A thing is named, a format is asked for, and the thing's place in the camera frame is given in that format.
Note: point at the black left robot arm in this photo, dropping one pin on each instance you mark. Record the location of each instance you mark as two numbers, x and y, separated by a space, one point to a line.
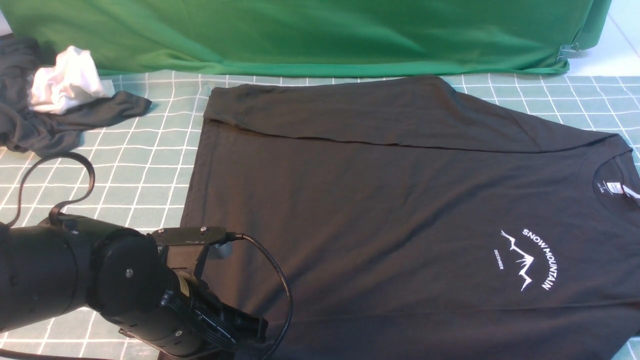
49 270

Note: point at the crumpled dark gray garment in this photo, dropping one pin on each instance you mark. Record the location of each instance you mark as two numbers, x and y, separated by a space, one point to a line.
45 134

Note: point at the silver binder clip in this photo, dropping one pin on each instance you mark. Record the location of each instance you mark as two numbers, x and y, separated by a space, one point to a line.
568 51

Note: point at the crumpled white garment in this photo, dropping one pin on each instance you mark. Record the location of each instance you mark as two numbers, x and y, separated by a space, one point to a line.
71 82

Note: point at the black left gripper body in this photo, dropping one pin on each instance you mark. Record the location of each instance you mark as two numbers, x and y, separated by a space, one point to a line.
160 309

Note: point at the green checkered tablecloth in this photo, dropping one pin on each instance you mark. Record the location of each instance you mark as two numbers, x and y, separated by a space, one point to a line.
143 166

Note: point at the dark gray long-sleeve shirt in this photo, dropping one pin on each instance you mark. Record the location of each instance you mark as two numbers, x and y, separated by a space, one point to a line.
416 222

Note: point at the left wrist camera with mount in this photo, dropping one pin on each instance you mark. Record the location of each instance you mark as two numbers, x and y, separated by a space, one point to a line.
188 249

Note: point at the green backdrop cloth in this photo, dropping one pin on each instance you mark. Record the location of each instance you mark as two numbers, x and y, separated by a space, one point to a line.
313 38

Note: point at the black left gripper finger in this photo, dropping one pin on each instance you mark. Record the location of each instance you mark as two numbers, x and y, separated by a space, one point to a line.
245 326

